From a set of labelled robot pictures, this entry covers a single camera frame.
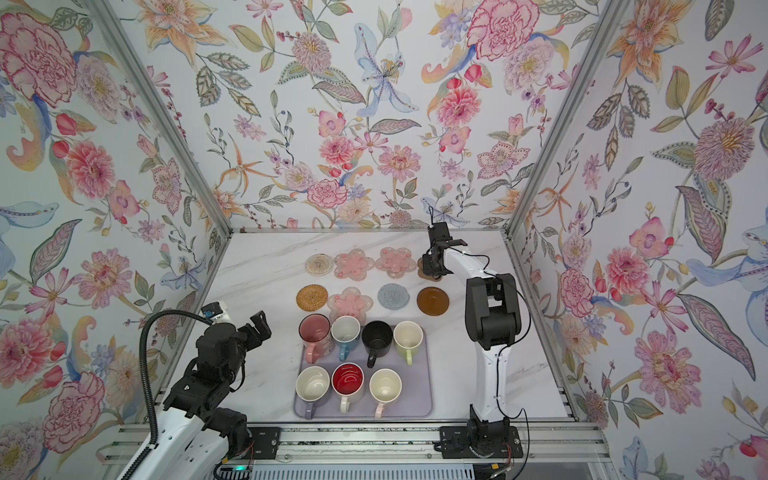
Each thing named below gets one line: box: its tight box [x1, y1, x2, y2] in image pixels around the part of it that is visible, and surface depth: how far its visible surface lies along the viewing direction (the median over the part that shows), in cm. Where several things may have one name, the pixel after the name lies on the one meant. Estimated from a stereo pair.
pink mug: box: [298, 313, 332, 364], surface depth 84 cm
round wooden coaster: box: [416, 286, 450, 316], surface depth 103 cm
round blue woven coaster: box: [377, 283, 411, 310], surface depth 105 cm
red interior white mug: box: [331, 362, 365, 414], surface depth 80 cm
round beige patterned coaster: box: [305, 253, 334, 277], surface depth 112 cm
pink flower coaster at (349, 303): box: [327, 286, 373, 325], surface depth 103 cm
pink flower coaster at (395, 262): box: [375, 246, 417, 279], surface depth 113 cm
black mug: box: [362, 320, 393, 368], surface depth 86 cm
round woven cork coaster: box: [296, 284, 329, 312], surface depth 103 cm
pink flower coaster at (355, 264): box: [334, 248, 375, 281], surface depth 113 cm
